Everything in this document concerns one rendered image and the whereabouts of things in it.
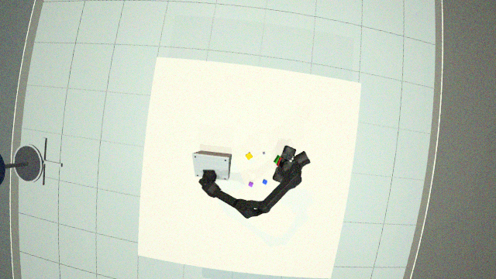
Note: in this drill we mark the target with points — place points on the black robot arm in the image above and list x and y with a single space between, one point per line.
292 172

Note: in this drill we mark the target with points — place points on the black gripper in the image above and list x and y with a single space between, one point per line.
287 154

